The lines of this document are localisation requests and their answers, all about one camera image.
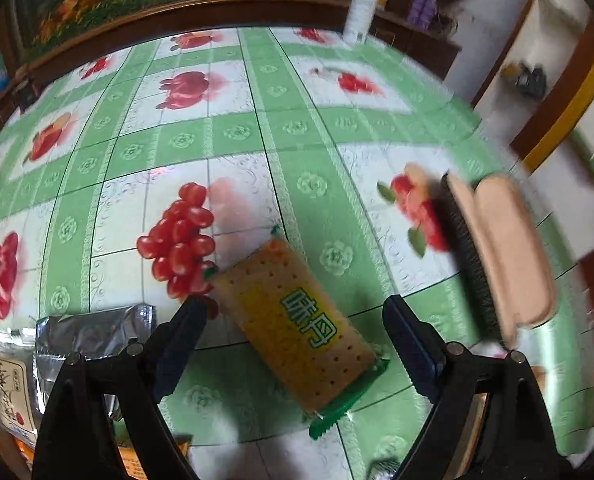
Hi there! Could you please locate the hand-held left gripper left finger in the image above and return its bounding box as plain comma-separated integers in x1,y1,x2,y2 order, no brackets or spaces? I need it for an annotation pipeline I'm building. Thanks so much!
31,296,209,480

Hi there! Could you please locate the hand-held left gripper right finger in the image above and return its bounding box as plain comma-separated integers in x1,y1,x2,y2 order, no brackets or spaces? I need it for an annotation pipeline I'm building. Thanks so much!
382,295,562,480

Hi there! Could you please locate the green-edged cracker packet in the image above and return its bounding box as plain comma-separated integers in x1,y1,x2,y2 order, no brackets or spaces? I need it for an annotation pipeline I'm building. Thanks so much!
208,225,392,441

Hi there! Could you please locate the silver foil packet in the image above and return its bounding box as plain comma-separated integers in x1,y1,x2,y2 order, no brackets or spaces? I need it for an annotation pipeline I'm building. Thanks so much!
34,304,157,426

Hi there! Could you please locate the orange snack packet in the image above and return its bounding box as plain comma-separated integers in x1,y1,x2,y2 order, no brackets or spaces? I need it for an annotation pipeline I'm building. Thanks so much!
112,435,193,480

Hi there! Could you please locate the open glasses case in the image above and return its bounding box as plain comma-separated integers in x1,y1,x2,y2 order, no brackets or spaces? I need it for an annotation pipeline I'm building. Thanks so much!
439,172,558,351

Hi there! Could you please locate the kraft packet with white label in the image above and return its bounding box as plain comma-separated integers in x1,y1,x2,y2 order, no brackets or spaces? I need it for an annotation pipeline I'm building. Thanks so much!
0,322,43,453

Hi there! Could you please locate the dark small ornament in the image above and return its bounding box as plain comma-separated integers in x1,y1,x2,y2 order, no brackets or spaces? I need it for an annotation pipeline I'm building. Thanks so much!
502,60,548,101

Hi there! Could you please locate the wooden side cabinet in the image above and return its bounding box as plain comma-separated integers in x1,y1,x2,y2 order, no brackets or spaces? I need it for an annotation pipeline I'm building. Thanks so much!
372,7,462,78

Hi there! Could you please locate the white spray bottle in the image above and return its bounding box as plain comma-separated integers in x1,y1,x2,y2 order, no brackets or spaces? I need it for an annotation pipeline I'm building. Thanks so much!
342,0,380,46

